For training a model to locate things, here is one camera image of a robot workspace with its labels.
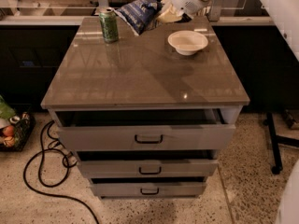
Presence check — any middle grey drawer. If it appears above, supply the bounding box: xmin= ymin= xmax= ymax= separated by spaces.
xmin=78 ymin=150 xmax=218 ymax=178

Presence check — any black wire basket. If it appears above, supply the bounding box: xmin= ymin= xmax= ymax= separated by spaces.
xmin=0 ymin=112 xmax=36 ymax=152

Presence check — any black rolling stand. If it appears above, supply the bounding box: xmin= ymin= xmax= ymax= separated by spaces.
xmin=263 ymin=113 xmax=299 ymax=175

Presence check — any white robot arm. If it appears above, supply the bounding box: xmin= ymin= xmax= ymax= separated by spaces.
xmin=158 ymin=0 xmax=299 ymax=224

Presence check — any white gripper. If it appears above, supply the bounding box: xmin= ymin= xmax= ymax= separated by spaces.
xmin=157 ymin=0 xmax=205 ymax=23

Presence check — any green bag in basket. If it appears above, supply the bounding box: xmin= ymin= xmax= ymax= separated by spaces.
xmin=0 ymin=95 xmax=16 ymax=119

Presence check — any top grey drawer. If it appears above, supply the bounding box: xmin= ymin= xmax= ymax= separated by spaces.
xmin=58 ymin=123 xmax=235 ymax=151

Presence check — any white paper bowl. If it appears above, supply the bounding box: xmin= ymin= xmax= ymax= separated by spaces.
xmin=167 ymin=31 xmax=208 ymax=56

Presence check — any orange fruit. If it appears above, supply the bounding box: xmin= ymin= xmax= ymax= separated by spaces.
xmin=3 ymin=125 xmax=14 ymax=136

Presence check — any bottom grey drawer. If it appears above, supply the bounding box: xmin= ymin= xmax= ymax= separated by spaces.
xmin=91 ymin=176 xmax=206 ymax=198

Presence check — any green soda can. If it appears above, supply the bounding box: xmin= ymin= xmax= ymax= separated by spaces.
xmin=99 ymin=7 xmax=119 ymax=43

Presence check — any grey drawer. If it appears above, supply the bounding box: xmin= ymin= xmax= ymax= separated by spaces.
xmin=78 ymin=150 xmax=218 ymax=178
xmin=58 ymin=123 xmax=235 ymax=151
xmin=91 ymin=176 xmax=206 ymax=198

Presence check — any grey drawer cabinet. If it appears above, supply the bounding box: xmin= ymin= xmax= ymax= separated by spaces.
xmin=40 ymin=15 xmax=250 ymax=201

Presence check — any blue chip bag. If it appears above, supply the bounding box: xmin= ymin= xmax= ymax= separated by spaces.
xmin=115 ymin=0 xmax=163 ymax=35

